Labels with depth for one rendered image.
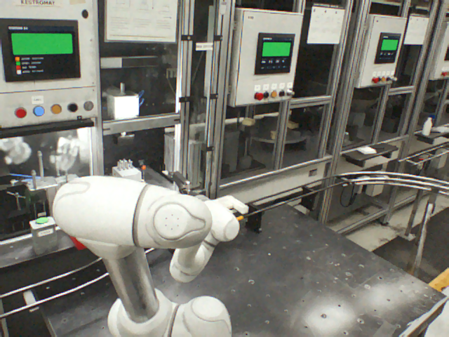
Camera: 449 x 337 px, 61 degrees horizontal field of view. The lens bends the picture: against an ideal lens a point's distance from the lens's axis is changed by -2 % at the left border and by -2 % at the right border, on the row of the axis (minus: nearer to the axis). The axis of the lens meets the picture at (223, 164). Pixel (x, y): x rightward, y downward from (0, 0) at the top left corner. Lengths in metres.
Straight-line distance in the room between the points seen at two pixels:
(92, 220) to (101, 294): 0.97
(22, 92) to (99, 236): 0.80
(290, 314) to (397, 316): 0.46
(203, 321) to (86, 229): 0.56
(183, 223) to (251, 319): 0.97
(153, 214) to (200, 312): 0.58
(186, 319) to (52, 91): 0.91
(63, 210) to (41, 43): 0.76
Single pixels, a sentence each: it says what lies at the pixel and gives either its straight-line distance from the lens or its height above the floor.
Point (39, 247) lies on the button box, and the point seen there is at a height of 0.94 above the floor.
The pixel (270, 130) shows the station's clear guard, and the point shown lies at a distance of 2.23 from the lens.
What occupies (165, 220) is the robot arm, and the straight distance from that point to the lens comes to 0.72.
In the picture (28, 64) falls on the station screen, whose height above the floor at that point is 1.59.
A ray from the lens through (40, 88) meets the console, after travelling 1.50.
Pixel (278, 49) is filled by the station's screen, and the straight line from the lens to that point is 2.04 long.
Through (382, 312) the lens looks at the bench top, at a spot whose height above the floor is 0.68.
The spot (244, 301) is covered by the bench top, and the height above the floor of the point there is 0.68.
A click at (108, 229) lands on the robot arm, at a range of 0.79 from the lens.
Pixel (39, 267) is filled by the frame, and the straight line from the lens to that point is 2.01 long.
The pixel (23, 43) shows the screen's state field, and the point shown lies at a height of 1.66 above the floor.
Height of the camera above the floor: 1.82
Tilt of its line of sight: 23 degrees down
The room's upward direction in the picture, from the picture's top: 5 degrees clockwise
